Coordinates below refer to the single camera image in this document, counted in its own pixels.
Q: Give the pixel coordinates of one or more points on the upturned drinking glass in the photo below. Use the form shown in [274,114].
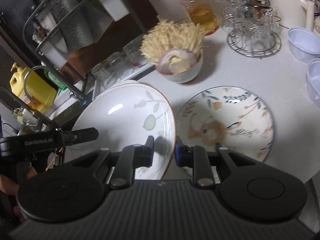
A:
[119,65]
[133,54]
[106,78]

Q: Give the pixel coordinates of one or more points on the blue plastic bowl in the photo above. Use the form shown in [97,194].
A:
[303,44]
[313,81]

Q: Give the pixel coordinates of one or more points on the red lid plastic jar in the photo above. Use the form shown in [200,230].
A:
[201,13]

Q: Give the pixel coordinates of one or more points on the person left hand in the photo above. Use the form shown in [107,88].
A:
[11,188]

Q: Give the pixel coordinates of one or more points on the white bowl with vegetables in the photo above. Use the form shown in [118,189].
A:
[188,75]

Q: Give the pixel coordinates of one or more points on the upturned drinking glass right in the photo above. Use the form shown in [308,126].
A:
[133,54]

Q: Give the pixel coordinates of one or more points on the yellow detergent jug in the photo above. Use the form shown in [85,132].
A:
[40,91]

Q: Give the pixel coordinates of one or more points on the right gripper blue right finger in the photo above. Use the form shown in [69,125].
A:
[183,153]

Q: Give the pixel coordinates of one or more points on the deer pattern plate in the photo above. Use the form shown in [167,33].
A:
[228,116]

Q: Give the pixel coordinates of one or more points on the wooden cutting board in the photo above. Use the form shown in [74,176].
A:
[117,30]

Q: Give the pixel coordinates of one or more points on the white leaf plate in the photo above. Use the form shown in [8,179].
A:
[125,115]

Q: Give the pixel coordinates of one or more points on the white electric cooking pot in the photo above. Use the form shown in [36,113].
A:
[295,13]

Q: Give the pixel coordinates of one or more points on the upturned drinking glass middle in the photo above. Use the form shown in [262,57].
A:
[119,65]

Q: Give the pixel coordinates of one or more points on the black dish rack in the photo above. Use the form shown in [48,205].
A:
[75,25]

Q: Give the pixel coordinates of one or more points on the enoki mushroom bunch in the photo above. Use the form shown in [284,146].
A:
[169,35]

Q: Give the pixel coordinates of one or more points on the upturned drinking glass left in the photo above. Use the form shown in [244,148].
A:
[106,78]

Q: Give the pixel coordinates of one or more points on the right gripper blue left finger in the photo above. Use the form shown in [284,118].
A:
[143,156]

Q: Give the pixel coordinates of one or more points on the halved red onion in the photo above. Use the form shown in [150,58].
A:
[176,61]

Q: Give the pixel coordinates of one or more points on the green dish soap bottle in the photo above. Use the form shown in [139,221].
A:
[55,80]

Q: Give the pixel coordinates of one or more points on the chrome faucet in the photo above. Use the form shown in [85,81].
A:
[77,93]

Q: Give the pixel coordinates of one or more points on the wire glass rack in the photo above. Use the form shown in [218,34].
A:
[253,28]

